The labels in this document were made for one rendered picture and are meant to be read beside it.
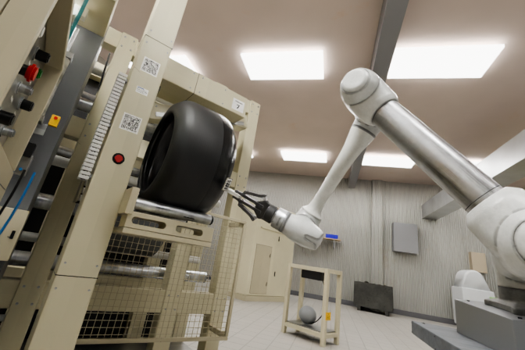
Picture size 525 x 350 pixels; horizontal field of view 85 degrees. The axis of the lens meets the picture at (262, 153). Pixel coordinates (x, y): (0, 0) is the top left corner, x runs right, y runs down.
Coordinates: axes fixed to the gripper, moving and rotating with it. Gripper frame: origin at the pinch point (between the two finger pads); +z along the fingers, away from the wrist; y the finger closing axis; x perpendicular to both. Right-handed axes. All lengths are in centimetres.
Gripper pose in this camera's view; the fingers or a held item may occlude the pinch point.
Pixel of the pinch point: (233, 193)
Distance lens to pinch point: 126.4
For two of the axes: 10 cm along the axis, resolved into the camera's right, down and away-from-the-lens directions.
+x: 2.7, 0.5, 9.6
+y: -4.3, 9.0, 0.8
